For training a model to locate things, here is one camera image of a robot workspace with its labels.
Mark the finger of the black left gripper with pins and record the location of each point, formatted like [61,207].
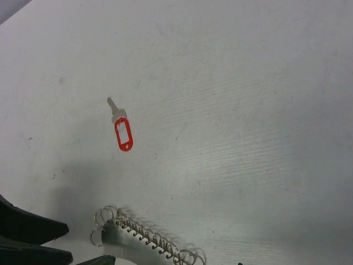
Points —
[24,226]
[34,255]

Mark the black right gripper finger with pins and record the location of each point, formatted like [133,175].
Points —
[101,260]

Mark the red plastic key tag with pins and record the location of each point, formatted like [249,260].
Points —
[123,134]

